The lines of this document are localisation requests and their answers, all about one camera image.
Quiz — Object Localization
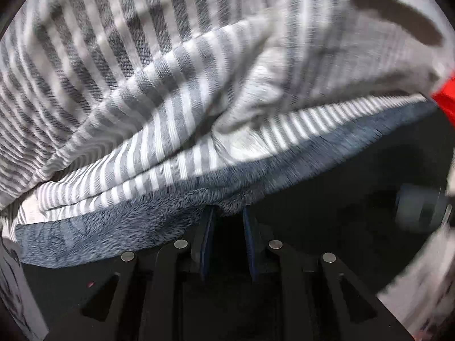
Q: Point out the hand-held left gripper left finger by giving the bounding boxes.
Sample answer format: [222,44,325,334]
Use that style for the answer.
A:
[46,207,216,341]

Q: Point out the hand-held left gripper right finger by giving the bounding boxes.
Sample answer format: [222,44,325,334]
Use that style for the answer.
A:
[243,207,416,341]

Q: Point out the grey striped fleece-lined pants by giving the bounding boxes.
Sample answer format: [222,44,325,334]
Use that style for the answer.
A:
[7,18,439,269]

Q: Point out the grey blurred cylinder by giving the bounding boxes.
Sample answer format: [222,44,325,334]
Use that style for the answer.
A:
[394,183,453,236]

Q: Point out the grey striped bed sheet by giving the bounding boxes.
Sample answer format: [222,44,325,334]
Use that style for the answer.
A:
[0,0,449,214]

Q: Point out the red object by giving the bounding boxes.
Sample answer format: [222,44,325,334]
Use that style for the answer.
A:
[429,74,455,126]

